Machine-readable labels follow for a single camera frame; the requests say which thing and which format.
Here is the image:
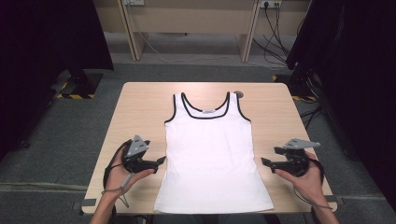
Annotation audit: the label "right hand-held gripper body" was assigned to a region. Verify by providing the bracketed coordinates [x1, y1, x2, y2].
[280, 138, 321, 177]

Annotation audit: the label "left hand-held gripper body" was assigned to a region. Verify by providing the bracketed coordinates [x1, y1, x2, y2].
[120, 134, 157, 175]

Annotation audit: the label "white tank top black trim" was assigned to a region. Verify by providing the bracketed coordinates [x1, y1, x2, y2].
[153, 91, 276, 216]

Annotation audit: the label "person's right hand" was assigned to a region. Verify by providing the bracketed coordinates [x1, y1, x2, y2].
[275, 150, 325, 205]

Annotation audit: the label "person's left hand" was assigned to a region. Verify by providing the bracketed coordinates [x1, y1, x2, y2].
[105, 149, 156, 201]

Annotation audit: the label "yellow black hazard tape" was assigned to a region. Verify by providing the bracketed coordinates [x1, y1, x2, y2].
[55, 92, 96, 100]
[290, 94, 318, 103]

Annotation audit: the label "black stand base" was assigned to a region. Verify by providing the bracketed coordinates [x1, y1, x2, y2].
[60, 66, 105, 100]
[288, 65, 323, 103]

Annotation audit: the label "black curtain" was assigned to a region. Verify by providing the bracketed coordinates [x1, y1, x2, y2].
[0, 0, 115, 161]
[285, 0, 396, 213]

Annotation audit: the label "beige desk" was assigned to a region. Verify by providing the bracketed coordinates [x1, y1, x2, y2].
[92, 0, 313, 63]

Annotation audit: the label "grey left wrist strap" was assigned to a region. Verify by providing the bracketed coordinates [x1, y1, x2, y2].
[101, 172, 135, 209]

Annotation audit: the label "grey wrist strap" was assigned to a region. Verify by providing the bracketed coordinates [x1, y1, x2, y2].
[101, 172, 135, 209]
[293, 186, 333, 210]

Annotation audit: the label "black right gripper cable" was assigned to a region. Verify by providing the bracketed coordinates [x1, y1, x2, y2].
[307, 157, 325, 188]

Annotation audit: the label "grey right wrist strap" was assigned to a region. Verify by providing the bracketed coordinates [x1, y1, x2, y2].
[293, 186, 333, 210]

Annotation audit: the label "black floor cables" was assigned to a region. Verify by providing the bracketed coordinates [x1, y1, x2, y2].
[299, 105, 325, 131]

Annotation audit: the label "bundle of black power cables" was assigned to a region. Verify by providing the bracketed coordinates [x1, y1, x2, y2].
[251, 2, 293, 67]

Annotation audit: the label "white wall socket with plugs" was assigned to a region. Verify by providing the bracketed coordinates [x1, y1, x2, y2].
[259, 0, 283, 9]

